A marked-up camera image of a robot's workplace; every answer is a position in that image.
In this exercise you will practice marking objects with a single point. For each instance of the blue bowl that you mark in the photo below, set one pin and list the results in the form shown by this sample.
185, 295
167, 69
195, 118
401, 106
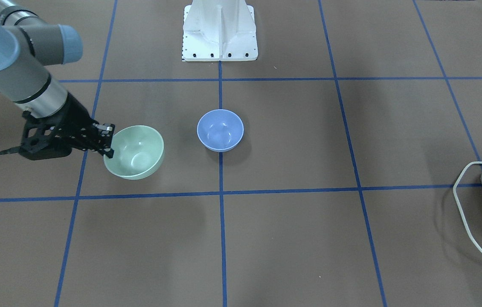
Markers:
220, 130

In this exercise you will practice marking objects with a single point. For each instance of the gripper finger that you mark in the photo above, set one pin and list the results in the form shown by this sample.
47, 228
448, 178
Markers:
103, 132
102, 149

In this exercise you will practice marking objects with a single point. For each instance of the green bowl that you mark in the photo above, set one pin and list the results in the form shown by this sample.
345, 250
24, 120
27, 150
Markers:
139, 151

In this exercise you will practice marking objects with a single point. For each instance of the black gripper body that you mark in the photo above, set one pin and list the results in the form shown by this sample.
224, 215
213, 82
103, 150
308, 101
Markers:
74, 118

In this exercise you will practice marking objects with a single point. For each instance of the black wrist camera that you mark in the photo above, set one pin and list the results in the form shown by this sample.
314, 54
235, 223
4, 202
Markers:
40, 138

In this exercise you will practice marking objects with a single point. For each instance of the white camera pedestal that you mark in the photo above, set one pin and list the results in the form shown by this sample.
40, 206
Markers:
219, 30

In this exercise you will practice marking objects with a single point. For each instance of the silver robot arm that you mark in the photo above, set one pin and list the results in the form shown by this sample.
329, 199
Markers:
28, 44

